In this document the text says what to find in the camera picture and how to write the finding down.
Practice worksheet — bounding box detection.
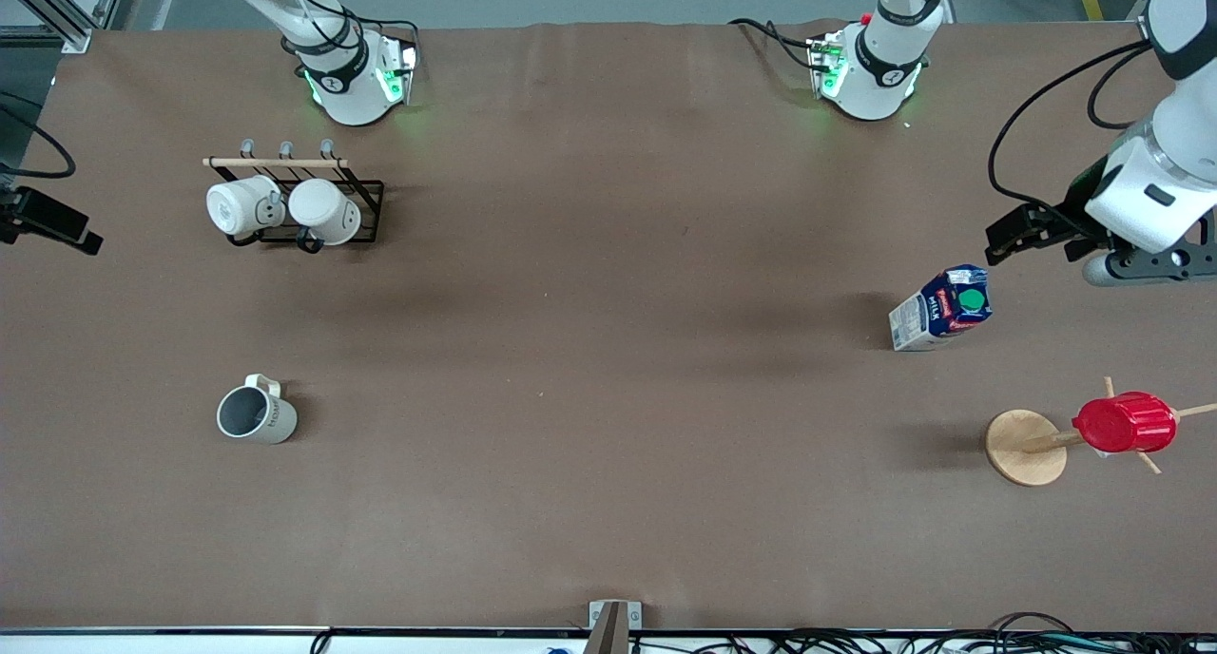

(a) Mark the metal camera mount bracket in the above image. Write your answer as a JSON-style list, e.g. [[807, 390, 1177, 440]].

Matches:
[[583, 599, 644, 654]]

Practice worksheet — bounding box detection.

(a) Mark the white mug with round base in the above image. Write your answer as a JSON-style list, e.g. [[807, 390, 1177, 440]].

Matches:
[[205, 174, 287, 240]]

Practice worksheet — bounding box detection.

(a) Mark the red plastic cup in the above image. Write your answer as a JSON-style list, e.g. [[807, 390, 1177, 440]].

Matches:
[[1072, 391, 1179, 455]]

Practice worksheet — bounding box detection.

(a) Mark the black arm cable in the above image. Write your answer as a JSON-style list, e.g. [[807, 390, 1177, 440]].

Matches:
[[0, 91, 78, 181], [987, 39, 1159, 212]]

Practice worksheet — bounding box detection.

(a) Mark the wooden mug tree stand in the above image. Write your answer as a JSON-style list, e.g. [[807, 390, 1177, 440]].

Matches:
[[984, 375, 1217, 489]]

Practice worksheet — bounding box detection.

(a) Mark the black base power cable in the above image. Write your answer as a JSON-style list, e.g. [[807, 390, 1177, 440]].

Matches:
[[728, 16, 821, 71]]

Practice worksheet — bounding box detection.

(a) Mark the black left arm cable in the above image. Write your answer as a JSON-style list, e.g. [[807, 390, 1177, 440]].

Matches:
[[987, 39, 1159, 212]]

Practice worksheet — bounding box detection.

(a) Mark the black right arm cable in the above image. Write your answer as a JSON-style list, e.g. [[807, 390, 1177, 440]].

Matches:
[[0, 91, 78, 181]]

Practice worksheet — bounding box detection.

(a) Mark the black cable tangle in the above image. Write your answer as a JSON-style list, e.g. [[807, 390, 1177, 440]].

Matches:
[[761, 612, 1217, 654]]

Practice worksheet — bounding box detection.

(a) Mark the black wire mug rack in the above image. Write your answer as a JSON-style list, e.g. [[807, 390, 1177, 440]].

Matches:
[[202, 138, 386, 255]]

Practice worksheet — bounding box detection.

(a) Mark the white mug with black handle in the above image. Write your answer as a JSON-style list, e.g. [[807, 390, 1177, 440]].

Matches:
[[287, 178, 364, 248]]

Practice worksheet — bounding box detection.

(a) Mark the blue white milk carton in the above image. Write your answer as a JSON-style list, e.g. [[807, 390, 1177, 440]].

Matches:
[[887, 264, 995, 354]]

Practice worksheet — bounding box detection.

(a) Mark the aluminium frame profile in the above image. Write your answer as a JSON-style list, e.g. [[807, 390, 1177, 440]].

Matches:
[[0, 0, 130, 55]]

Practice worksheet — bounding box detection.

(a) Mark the grey ceramic mug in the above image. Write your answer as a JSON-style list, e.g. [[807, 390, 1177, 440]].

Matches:
[[216, 374, 299, 446]]

